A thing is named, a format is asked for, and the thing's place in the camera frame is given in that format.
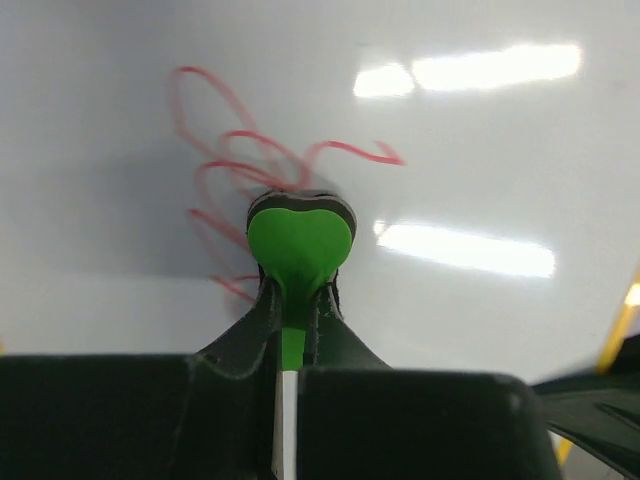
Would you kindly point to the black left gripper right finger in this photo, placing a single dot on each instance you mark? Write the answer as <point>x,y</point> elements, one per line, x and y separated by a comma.
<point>358,418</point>

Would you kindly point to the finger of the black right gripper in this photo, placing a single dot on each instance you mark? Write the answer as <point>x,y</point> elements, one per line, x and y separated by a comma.
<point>599,412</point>

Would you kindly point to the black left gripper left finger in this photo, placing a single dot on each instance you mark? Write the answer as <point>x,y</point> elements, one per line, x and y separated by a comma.
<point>203,415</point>

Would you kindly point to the green whiteboard eraser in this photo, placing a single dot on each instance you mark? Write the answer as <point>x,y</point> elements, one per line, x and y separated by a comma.
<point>300,240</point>

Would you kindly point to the yellow framed whiteboard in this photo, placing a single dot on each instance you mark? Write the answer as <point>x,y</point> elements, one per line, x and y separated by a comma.
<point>489,150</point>

